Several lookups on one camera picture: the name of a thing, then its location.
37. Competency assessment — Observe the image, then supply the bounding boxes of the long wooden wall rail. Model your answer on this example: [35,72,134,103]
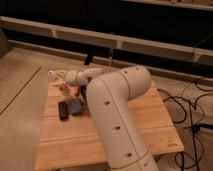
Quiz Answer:
[0,16,213,66]

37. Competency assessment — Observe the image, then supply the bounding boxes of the black floor cables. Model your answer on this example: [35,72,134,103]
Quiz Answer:
[157,77,213,171]

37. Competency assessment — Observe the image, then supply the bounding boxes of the blue grey bottle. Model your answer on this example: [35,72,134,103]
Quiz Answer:
[71,98,83,116]

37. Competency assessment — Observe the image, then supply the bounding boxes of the black rectangular remote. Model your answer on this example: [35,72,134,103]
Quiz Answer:
[58,101,68,120]

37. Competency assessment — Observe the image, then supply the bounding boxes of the orange object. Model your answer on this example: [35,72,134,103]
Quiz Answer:
[71,86,80,97]

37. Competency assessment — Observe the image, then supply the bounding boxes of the black bowl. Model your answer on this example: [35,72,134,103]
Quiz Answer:
[80,86,87,100]

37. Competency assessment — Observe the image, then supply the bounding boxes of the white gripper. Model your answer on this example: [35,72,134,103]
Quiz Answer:
[48,70,70,94]

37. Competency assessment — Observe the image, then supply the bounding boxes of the wooden table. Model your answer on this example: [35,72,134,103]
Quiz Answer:
[35,84,184,171]

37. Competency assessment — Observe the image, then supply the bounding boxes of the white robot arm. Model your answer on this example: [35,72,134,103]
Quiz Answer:
[48,65,159,171]

